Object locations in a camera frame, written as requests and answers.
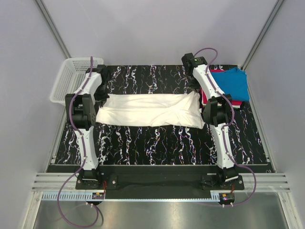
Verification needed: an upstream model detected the white printed t shirt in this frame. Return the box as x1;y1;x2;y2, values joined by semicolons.
96;92;205;129

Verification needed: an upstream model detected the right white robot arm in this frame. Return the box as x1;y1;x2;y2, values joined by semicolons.
182;53;234;169

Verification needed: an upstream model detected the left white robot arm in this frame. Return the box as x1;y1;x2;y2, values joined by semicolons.
65;64;111;171

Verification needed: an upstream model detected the white plastic basket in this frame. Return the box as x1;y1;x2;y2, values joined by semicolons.
50;57;91;106

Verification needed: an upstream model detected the red folded t shirt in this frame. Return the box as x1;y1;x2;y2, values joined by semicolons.
201;69;244;108

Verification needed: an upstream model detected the black marble pattern mat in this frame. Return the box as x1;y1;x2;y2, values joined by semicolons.
47;64;277;173

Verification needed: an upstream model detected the left small circuit board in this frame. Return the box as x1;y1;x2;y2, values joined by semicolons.
92;192;105;199

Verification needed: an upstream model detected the small circuit board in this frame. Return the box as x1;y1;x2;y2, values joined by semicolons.
92;192;105;199
220;193;235;201

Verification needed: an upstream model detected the right small circuit board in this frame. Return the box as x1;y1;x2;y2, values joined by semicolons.
220;193;235;201

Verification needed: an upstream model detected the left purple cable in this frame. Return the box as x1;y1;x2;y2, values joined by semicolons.
57;55;104;229

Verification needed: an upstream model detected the purple cable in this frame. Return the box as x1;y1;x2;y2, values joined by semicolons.
57;55;104;229
195;48;258;207

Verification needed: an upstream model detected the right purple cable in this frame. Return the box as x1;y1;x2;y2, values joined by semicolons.
195;48;258;207

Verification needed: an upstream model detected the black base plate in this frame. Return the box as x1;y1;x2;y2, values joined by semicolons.
76;165;244;191

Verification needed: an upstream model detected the aluminium rail profile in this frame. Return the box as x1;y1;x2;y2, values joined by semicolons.
31;173;290;192

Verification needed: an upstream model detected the white slotted cable duct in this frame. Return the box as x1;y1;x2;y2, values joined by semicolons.
42;191;220;202

